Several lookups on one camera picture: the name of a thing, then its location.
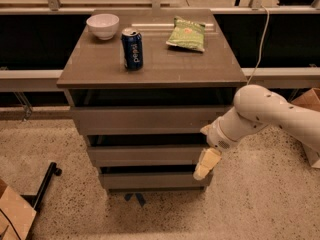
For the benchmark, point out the grey drawer cabinet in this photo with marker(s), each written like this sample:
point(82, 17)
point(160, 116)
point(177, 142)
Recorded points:
point(95, 76)

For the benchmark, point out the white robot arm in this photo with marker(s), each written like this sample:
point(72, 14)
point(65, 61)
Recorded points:
point(254, 108)

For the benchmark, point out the white ceramic bowl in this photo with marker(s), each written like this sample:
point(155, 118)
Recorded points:
point(103, 26)

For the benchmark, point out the green chip bag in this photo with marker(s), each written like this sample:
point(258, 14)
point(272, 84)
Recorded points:
point(187, 34)

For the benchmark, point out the blue soda can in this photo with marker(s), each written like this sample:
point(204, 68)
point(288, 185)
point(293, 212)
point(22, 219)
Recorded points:
point(133, 51)

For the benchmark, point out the cardboard box left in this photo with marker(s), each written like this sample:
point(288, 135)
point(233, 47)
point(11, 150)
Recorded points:
point(16, 214)

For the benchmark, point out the grey drawer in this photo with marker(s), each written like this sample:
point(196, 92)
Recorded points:
point(144, 120)
point(144, 155)
point(152, 181)

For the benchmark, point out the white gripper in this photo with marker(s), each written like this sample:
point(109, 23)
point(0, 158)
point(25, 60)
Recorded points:
point(218, 137)

